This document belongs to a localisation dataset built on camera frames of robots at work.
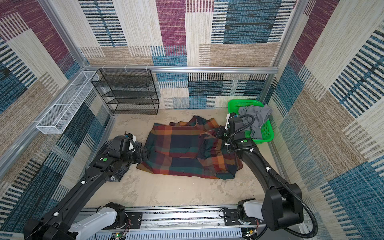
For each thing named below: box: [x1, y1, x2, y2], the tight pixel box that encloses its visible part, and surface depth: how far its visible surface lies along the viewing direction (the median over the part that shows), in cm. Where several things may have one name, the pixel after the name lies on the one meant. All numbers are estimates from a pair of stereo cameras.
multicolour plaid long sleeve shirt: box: [136, 115, 243, 180], surface depth 96 cm
